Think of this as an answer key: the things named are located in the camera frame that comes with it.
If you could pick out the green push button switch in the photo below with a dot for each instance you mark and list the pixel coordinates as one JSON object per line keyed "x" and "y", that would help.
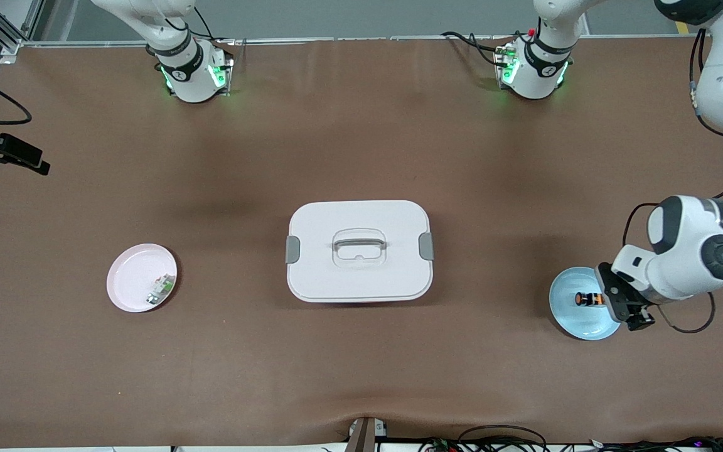
{"x": 160, "y": 290}

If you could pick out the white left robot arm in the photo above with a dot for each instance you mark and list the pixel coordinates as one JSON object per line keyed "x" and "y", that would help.
{"x": 688, "y": 251}

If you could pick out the white lidded box grey latches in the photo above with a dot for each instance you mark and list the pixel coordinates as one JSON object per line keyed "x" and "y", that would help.
{"x": 361, "y": 276}

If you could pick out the aluminium frame profile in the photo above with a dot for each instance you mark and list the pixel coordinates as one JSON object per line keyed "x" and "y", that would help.
{"x": 15, "y": 45}

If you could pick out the pale pink round plate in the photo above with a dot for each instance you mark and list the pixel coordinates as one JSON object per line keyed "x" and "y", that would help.
{"x": 132, "y": 276}

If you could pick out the orange push button switch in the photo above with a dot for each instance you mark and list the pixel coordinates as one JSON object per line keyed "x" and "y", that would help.
{"x": 587, "y": 299}

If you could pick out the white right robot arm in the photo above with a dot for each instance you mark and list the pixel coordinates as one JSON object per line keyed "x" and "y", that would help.
{"x": 189, "y": 75}

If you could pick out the light blue round plate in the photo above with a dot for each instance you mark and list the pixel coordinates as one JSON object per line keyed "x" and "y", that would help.
{"x": 578, "y": 323}

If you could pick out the silver table edge rail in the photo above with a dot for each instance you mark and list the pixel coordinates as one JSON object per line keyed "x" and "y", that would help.
{"x": 368, "y": 39}

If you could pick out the metal bracket at table edge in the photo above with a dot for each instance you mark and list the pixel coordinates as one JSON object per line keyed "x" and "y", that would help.
{"x": 364, "y": 436}

